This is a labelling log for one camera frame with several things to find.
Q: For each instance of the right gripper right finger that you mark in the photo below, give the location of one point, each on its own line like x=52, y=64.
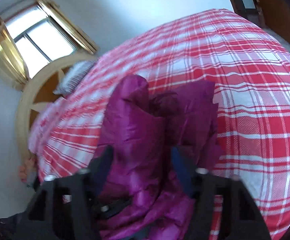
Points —
x=240, y=217

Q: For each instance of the yellow curtain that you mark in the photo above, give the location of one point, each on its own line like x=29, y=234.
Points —
x=54, y=11
x=13, y=68

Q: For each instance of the brown wooden door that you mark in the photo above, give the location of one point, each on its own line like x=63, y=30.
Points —
x=277, y=17

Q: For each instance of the dark brown door frame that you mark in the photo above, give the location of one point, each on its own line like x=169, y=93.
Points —
x=249, y=10

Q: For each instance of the window with brown frame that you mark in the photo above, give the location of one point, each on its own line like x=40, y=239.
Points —
x=39, y=39

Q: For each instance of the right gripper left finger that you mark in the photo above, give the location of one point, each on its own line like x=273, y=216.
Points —
x=68, y=207

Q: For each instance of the right yellow curtain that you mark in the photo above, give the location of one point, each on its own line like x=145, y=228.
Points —
x=54, y=11

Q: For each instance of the magenta quilted down jacket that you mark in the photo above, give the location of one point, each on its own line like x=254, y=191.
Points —
x=142, y=129

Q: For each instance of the left yellow curtain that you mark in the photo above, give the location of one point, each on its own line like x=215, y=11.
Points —
x=13, y=68

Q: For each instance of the striped grey pillow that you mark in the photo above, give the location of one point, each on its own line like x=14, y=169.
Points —
x=73, y=77

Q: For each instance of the red plaid bed sheet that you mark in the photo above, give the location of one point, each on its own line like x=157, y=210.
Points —
x=251, y=73

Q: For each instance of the cream and brown headboard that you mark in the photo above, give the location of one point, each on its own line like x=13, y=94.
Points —
x=38, y=93

